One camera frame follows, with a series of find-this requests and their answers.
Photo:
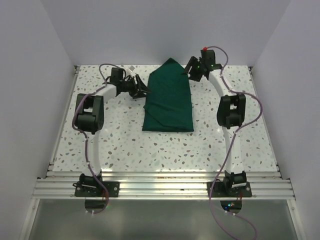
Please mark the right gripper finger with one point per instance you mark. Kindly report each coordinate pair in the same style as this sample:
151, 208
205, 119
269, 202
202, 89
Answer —
193, 62
197, 73

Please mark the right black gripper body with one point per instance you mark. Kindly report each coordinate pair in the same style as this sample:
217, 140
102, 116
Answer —
200, 62

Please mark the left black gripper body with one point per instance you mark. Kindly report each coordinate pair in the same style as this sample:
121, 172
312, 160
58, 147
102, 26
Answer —
130, 86

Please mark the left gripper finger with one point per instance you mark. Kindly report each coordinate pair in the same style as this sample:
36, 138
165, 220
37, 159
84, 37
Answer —
139, 94
141, 86

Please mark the green surgical drape cloth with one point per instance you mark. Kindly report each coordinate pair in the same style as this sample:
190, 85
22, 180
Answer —
168, 106

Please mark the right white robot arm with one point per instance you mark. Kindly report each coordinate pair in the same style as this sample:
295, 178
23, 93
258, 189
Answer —
230, 116

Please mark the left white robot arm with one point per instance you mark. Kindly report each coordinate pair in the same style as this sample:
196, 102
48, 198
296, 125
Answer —
89, 118

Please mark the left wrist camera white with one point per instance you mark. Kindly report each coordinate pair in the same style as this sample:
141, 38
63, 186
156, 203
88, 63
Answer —
130, 70

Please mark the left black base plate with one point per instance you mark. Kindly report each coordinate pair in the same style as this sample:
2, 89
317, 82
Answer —
82, 190

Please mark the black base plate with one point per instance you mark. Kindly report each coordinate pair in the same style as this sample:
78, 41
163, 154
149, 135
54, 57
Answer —
82, 190
221, 191

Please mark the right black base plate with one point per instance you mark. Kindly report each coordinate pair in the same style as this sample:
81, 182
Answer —
221, 191

